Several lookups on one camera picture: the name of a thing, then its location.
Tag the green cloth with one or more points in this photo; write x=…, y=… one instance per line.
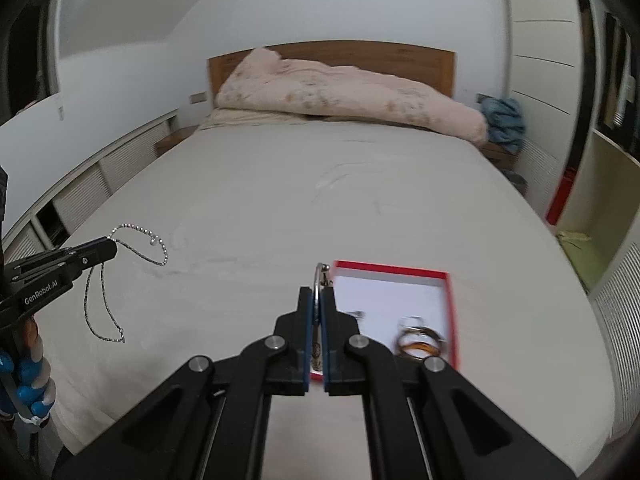
x=580, y=255

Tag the white low slatted cabinet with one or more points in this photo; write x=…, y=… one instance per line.
x=90, y=180

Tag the person's left hand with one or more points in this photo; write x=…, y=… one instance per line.
x=30, y=385

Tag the beige floral quilt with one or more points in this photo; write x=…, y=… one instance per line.
x=350, y=95

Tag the dark waste bin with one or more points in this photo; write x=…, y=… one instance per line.
x=515, y=182

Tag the thin silver bangle with clasp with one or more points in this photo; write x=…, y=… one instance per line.
x=316, y=290

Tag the wooden headboard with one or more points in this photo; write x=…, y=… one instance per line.
x=400, y=62

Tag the bed with grey sheet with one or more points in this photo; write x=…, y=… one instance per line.
x=300, y=200

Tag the white wardrobe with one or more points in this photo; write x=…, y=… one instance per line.
x=545, y=85

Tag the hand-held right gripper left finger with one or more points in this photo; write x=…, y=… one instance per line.
x=306, y=342

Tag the brown bangle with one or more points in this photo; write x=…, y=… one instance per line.
x=420, y=342

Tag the small twisted silver bangle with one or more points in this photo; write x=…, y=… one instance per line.
x=406, y=320

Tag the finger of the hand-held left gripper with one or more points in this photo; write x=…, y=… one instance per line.
x=75, y=251
x=75, y=267

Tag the red jewelry box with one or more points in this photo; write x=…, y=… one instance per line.
x=390, y=305

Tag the wooden nightstand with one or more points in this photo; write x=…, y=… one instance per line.
x=500, y=156

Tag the wall socket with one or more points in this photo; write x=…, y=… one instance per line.
x=198, y=97

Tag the red object by wardrobe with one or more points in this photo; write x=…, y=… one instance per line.
x=562, y=200

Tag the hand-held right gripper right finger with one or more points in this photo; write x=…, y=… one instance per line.
x=330, y=345

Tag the blue clothes pile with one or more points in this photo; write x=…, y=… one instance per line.
x=505, y=120

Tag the beige pillow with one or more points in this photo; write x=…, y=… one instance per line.
x=240, y=116

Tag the white slatted radiator cover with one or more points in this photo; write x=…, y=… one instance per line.
x=620, y=340

